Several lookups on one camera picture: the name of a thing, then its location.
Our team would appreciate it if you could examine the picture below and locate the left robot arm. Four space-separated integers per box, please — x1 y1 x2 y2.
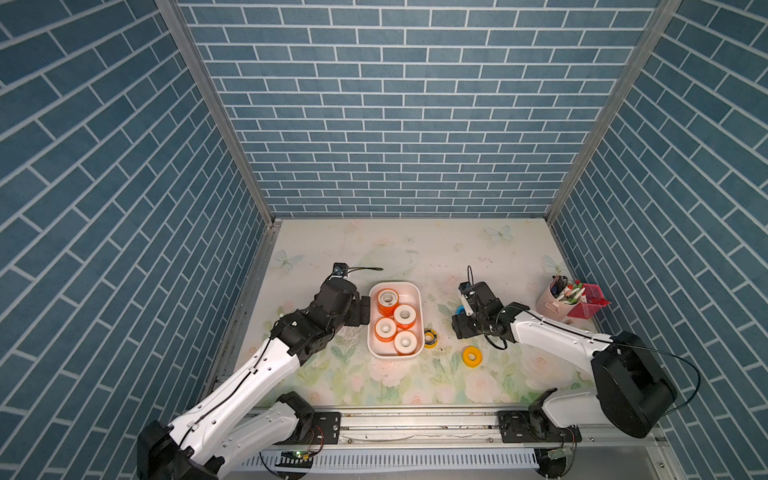
137 276 371 479

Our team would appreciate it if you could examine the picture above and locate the white storage box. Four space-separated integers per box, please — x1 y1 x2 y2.
367 281 426 360

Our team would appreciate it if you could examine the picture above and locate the magenta plastic basket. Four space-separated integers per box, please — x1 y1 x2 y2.
569 284 610 319

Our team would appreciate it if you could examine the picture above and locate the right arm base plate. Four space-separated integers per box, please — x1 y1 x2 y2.
497 410 582 445

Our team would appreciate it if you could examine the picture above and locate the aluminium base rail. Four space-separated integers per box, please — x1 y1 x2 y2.
170 407 670 452

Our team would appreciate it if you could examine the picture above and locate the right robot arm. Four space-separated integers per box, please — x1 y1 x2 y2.
452 282 678 438

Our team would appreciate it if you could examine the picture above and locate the pink pen cup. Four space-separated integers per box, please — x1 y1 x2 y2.
535 275 586 321

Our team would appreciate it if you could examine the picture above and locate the yellow black tape roll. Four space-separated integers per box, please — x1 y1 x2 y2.
424 328 438 349

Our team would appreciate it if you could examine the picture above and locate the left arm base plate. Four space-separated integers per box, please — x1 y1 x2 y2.
277 411 342 447

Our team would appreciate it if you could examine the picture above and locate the large orange white tape roll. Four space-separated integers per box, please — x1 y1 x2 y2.
374 317 398 343

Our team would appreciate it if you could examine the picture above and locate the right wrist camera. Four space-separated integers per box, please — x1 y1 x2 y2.
459 281 477 317

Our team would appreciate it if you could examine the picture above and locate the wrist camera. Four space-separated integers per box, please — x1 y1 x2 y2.
331 262 349 278
459 281 477 317

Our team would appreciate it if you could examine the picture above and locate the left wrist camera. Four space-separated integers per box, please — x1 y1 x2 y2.
331 262 349 278

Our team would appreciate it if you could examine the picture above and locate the yellow orange tape roll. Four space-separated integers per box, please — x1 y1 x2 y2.
461 346 483 368

